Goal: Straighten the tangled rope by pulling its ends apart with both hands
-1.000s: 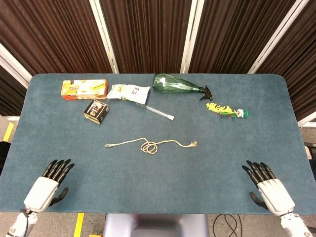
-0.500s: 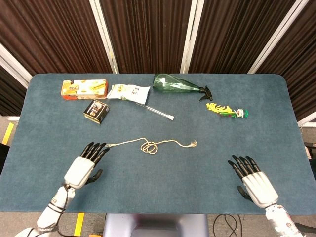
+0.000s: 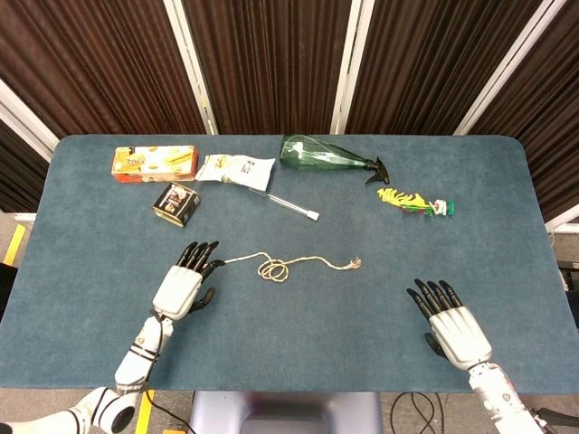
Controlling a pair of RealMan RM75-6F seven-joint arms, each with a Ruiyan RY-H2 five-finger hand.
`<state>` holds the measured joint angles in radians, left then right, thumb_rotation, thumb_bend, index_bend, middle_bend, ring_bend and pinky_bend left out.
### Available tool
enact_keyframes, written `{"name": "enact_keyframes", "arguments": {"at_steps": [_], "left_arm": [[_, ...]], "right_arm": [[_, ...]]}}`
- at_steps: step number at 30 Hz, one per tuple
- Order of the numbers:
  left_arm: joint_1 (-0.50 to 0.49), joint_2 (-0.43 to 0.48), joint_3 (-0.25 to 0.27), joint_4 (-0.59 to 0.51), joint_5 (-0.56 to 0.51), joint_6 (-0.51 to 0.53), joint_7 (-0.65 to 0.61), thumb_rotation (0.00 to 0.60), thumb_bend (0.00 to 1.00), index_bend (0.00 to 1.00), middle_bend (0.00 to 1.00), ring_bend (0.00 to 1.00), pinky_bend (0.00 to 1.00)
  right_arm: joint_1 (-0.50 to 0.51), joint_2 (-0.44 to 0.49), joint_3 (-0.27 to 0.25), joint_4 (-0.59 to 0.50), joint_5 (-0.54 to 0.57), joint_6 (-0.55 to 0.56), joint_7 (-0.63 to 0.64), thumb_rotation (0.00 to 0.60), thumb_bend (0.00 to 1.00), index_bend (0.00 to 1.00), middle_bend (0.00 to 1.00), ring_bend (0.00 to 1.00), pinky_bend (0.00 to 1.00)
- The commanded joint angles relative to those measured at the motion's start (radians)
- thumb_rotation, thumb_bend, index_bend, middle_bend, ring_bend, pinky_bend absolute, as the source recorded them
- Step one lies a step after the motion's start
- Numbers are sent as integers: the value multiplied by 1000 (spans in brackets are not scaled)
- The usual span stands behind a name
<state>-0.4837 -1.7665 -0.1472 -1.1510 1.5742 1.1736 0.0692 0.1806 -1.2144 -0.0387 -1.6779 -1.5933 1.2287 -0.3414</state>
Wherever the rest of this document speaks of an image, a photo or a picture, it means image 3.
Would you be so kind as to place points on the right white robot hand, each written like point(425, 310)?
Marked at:
point(459, 334)

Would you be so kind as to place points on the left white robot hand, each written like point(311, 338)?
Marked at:
point(177, 291)

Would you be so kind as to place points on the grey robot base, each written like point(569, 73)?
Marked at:
point(285, 413)

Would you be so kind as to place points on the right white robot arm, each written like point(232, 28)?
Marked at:
point(497, 393)

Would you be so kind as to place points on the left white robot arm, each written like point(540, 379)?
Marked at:
point(135, 361)

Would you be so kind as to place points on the black tin can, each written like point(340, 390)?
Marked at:
point(176, 203)

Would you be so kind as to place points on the blue felt table mat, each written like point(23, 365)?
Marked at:
point(289, 325)

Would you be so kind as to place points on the yellow floor tape strip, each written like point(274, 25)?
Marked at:
point(145, 411)
point(14, 244)

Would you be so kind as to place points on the black box-shaped object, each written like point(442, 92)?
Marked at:
point(570, 273)

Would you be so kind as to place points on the orange biscuit box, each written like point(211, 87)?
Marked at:
point(154, 163)

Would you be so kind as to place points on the white snack bag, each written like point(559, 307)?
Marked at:
point(240, 169)

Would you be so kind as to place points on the clear tube with white cap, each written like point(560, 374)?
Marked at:
point(285, 204)

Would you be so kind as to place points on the yellow feather shuttlecock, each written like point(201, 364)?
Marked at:
point(407, 199)

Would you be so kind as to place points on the green spray bottle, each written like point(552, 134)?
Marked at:
point(312, 156)

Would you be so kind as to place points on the brown pleated partition panel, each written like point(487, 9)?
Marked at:
point(543, 113)
point(271, 63)
point(18, 172)
point(429, 63)
point(99, 63)

